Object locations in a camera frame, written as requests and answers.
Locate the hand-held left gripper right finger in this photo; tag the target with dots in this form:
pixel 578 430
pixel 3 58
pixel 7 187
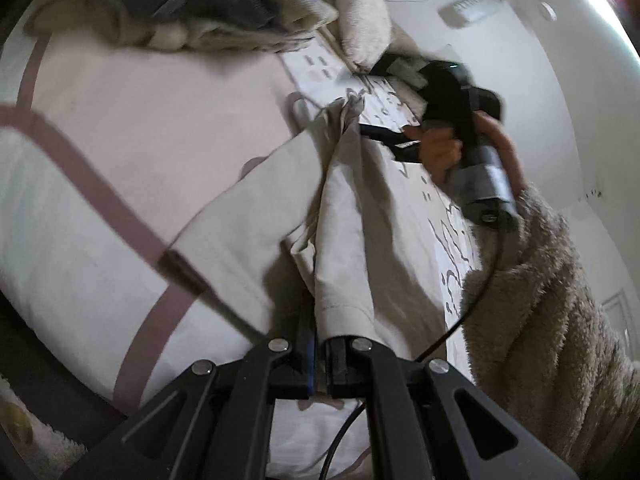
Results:
pixel 345 370

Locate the person's right hand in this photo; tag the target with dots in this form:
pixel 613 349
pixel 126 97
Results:
pixel 440 155

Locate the beige folded clothes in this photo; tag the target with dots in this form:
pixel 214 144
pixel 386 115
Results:
pixel 210 35

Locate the round ceiling light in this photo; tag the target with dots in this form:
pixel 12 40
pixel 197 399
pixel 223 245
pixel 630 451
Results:
pixel 548 12

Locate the beige garment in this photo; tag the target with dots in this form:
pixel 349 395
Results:
pixel 350 240

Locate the dark bed frame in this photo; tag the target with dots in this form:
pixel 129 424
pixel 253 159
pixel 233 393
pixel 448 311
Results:
pixel 50 385

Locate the bear print bed sheet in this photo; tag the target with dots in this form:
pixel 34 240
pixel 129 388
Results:
pixel 125 110

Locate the white fluffy rug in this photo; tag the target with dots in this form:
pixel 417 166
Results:
pixel 45 450

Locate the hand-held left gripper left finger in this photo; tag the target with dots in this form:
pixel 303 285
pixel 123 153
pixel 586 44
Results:
pixel 295 370

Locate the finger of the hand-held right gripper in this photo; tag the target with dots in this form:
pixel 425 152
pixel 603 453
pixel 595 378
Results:
pixel 382 132
pixel 400 67

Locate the white fluffy pillow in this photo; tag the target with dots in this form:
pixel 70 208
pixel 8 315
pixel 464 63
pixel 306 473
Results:
pixel 360 15

